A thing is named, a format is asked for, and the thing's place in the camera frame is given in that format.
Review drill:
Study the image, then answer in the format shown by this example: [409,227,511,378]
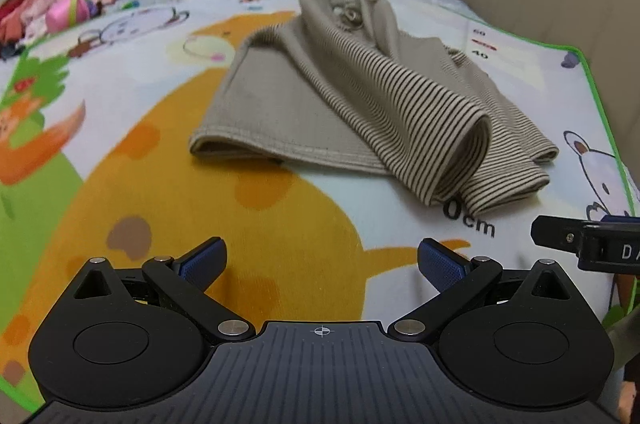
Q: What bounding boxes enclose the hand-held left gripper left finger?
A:
[72,237,256,341]

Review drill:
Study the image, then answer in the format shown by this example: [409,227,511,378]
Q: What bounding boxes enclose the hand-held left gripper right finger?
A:
[387,238,571,341]

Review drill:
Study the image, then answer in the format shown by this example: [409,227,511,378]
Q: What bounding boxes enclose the beige striped garment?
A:
[188,0,560,208]

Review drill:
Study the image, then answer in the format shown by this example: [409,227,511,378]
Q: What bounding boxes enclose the pile of colourful clothes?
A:
[0,0,126,59]

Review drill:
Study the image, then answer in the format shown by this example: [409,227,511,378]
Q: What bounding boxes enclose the cartoon printed play mat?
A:
[0,0,640,424]

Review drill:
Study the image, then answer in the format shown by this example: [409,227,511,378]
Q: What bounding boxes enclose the pink plastic basket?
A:
[45,0,92,29]

